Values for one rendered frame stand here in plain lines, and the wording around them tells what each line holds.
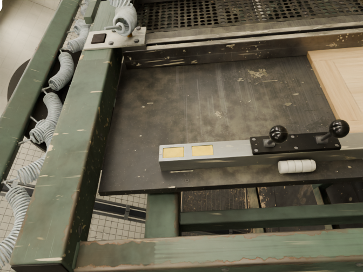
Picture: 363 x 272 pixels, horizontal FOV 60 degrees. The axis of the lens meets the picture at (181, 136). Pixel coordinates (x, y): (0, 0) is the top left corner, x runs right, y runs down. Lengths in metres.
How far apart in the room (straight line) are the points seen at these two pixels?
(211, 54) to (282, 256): 0.67
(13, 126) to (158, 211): 0.82
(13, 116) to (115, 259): 0.93
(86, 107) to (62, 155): 0.16
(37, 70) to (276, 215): 1.27
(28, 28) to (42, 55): 5.74
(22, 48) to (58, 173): 6.40
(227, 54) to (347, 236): 0.65
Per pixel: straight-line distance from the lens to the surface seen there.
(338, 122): 0.69
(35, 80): 1.61
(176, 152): 0.76
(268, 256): 0.63
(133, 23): 0.96
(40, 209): 0.69
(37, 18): 7.72
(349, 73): 1.07
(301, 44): 1.11
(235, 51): 1.06
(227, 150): 0.76
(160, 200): 0.78
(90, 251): 0.67
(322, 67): 1.07
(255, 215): 0.78
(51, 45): 1.83
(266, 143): 0.76
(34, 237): 0.67
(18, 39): 7.24
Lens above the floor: 1.93
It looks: 19 degrees down
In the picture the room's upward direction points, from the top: 73 degrees counter-clockwise
